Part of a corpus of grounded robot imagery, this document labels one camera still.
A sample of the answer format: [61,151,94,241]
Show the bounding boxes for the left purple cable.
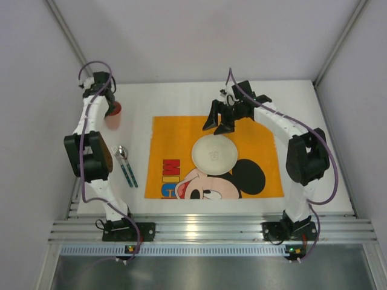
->
[77,60,143,260]

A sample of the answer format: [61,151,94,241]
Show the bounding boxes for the cream white plate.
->
[191,135,238,176]

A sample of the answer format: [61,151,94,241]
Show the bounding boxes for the pink plastic cup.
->
[105,101,122,131]

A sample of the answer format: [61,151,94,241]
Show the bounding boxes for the left aluminium corner post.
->
[43,0,88,66]

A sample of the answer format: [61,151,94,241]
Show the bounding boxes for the fork with green handle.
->
[112,147,134,188]

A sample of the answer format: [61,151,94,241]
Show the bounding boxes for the orange Mickey Mouse placemat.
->
[145,116,284,200]

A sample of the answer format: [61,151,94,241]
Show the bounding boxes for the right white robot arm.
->
[203,80,336,234]

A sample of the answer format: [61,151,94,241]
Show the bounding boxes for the perforated metal cable tray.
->
[60,243,306,257]

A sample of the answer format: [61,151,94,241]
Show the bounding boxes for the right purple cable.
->
[225,68,339,262]

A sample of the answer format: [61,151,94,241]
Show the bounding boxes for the aluminium corner post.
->
[43,0,88,66]
[313,0,370,89]

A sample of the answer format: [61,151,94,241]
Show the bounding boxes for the right aluminium corner post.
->
[313,0,370,89]

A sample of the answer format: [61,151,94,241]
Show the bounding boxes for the aluminium mounting rail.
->
[48,193,378,244]

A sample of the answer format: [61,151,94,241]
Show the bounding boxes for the purple cable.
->
[77,60,143,260]
[225,68,339,262]

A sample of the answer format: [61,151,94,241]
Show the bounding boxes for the spoon with green handle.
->
[118,145,138,188]

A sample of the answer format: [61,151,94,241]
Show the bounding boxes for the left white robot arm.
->
[63,71,131,223]

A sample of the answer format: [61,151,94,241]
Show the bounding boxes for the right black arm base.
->
[262,211,317,243]

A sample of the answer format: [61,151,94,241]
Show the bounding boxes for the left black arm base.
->
[95,218,156,242]

